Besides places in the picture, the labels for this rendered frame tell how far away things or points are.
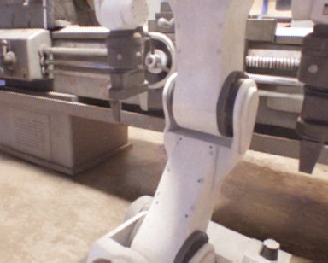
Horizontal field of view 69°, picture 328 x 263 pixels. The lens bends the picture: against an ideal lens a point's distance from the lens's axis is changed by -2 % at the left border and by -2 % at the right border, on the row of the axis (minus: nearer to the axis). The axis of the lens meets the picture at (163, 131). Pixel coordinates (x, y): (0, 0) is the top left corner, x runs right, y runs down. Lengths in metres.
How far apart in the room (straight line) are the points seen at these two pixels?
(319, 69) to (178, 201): 0.35
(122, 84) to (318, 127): 0.42
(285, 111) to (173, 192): 0.68
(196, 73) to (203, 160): 0.18
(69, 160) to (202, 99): 1.21
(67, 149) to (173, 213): 1.13
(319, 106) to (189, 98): 0.23
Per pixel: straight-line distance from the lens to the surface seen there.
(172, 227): 0.54
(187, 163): 0.54
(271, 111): 1.09
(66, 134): 1.55
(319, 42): 0.41
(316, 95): 0.43
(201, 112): 0.50
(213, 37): 0.48
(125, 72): 0.62
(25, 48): 1.58
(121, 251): 0.51
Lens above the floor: 0.68
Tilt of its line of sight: 15 degrees down
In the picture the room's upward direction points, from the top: 4 degrees clockwise
